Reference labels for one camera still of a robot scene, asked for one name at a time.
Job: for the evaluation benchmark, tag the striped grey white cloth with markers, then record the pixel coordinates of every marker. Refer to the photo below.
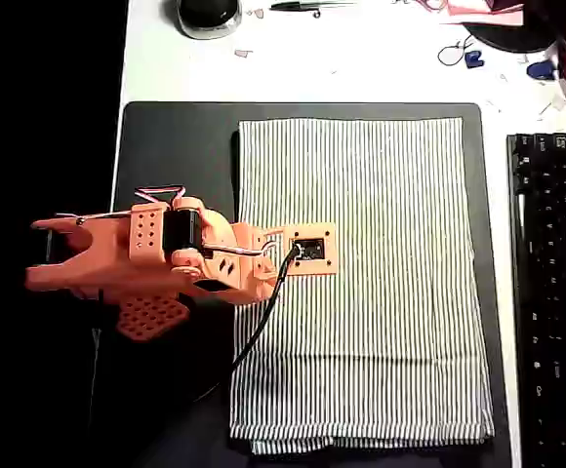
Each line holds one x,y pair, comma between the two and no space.
385,292

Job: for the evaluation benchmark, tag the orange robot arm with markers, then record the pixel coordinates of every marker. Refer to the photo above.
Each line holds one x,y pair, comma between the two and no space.
107,253

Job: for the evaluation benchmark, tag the black desk mat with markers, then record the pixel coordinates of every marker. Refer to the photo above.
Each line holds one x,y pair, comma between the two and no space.
175,146

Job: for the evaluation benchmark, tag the small clear plastic scrap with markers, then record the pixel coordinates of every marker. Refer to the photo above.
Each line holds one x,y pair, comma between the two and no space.
244,52
258,12

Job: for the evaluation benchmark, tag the black pen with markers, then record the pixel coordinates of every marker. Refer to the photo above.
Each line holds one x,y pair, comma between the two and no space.
293,6

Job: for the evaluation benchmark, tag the black keyboard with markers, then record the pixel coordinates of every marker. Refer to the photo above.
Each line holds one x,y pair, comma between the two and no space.
556,244

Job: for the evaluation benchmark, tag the blue plastic clip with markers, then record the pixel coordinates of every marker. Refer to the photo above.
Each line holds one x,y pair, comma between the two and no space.
472,59

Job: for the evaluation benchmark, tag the pink paper sheet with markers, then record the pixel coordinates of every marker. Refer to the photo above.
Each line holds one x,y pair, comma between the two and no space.
483,14

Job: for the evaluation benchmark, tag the black round pad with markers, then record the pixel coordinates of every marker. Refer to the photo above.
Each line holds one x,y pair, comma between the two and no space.
507,36

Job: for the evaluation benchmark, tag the blue plastic piece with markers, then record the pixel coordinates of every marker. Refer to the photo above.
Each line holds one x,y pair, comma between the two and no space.
539,69

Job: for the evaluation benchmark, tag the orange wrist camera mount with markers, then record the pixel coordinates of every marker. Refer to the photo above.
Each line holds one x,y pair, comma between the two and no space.
312,234

